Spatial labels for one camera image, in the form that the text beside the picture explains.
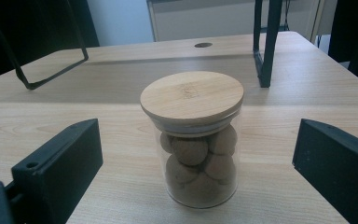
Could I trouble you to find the thin black metal frame stand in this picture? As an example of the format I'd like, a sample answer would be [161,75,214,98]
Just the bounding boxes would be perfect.
[0,0,90,91]

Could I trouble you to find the clear glass jar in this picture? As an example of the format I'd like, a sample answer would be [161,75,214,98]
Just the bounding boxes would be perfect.
[151,109,242,210]

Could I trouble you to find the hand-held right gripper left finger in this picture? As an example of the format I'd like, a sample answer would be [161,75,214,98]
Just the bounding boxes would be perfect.
[10,118,104,224]

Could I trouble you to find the white panel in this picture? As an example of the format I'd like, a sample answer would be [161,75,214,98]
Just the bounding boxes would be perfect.
[145,0,322,43]

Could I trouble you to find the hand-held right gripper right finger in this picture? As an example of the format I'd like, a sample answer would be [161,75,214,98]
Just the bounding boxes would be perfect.
[292,119,358,224]

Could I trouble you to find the pile of brown walnuts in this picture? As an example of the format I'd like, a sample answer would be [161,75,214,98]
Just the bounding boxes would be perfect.
[159,124,239,206]

